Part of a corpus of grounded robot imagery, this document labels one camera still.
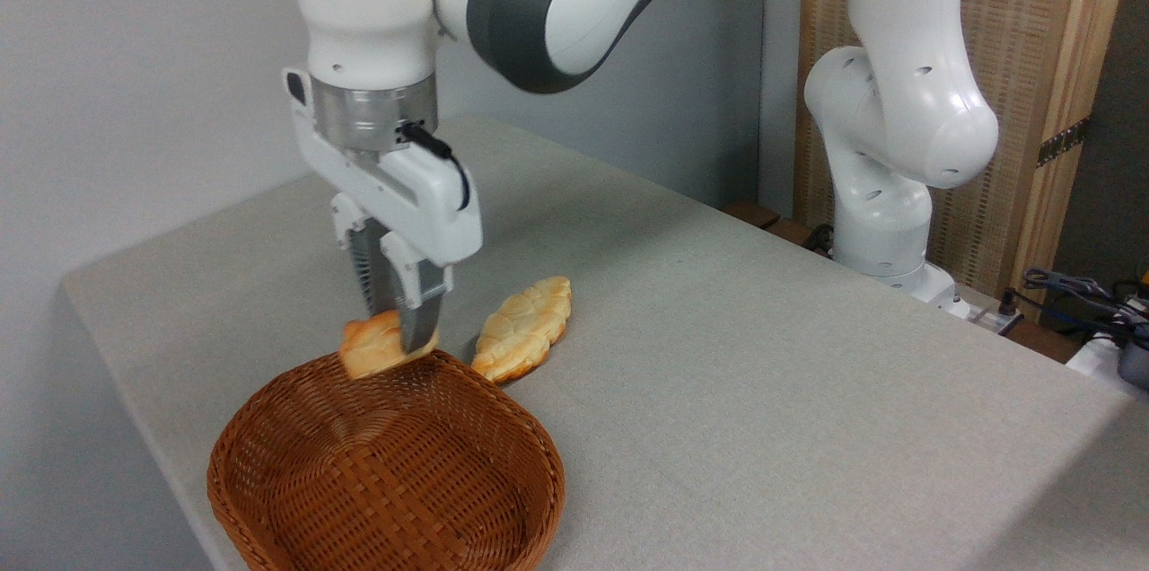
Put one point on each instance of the brown woven wicker basket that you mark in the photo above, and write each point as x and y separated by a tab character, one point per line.
395	481

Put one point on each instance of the round golden bread roll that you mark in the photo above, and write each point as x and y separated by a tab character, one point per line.
370	346

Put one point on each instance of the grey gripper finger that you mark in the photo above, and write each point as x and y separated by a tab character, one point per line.
420	306
375	270

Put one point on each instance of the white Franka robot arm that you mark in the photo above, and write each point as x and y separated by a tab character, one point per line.
898	104

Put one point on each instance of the brown wooden base board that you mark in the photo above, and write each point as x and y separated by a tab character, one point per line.
763	216

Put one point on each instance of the wooden woven partition panel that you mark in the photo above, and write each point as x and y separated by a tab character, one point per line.
1023	59

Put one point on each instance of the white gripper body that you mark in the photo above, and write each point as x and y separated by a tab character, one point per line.
422	203

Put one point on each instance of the long braided bread loaf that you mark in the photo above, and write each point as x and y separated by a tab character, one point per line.
525	324

